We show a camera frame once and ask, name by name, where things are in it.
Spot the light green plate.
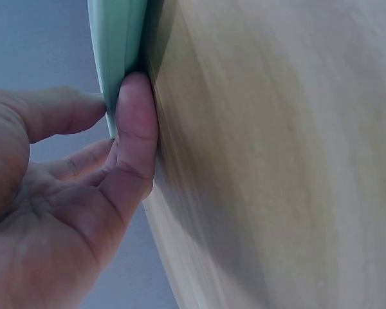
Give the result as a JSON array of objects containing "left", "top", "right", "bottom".
[{"left": 86, "top": 0, "right": 149, "bottom": 140}]

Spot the person's left hand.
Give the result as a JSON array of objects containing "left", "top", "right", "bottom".
[{"left": 0, "top": 71, "right": 160, "bottom": 309}]

